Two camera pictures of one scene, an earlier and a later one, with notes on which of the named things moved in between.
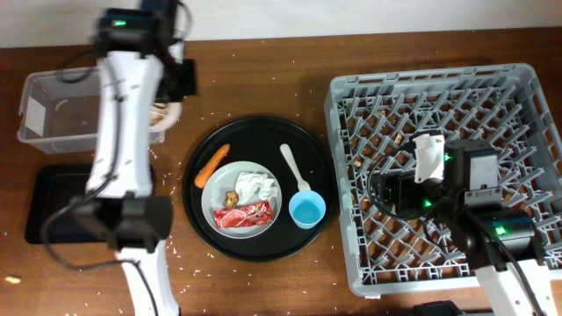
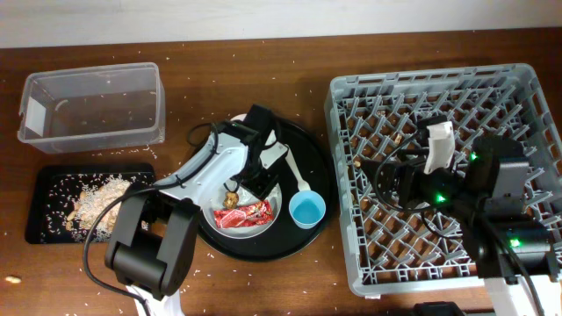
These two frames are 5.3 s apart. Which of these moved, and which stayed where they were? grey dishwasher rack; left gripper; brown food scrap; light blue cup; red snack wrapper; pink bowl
Moved: pink bowl; left gripper
Stayed: light blue cup; grey dishwasher rack; red snack wrapper; brown food scrap
